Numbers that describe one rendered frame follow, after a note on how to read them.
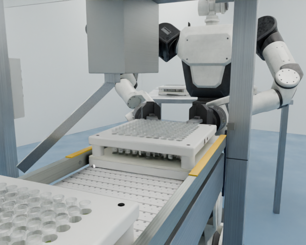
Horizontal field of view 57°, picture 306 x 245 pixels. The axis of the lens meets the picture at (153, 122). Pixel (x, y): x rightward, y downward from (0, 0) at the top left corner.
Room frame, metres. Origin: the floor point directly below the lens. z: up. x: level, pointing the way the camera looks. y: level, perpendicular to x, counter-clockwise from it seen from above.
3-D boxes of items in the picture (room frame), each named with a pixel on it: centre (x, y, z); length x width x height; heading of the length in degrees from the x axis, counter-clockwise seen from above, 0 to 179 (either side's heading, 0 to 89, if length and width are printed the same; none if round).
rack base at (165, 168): (0.69, -0.01, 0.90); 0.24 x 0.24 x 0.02; 67
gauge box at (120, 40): (0.80, 0.07, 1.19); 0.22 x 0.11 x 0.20; 157
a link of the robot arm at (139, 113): (0.91, 0.02, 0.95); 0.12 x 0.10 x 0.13; 9
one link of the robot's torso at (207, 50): (1.32, -0.28, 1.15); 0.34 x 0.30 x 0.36; 67
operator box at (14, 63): (1.27, 0.67, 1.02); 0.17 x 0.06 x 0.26; 67
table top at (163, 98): (2.82, -0.53, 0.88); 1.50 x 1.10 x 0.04; 175
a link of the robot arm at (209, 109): (0.85, -0.16, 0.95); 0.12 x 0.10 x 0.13; 149
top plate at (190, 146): (0.69, -0.01, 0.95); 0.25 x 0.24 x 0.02; 67
